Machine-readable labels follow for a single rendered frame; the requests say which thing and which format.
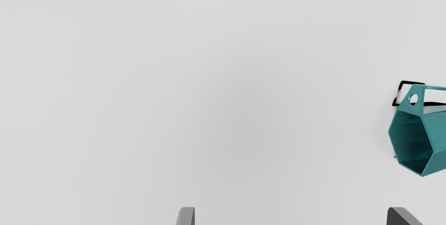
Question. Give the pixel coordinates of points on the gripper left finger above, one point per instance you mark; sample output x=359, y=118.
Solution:
x=186, y=217

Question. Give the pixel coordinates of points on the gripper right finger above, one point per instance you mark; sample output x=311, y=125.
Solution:
x=400, y=217

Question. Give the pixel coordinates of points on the teal faceted mug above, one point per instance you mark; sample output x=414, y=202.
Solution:
x=418, y=138

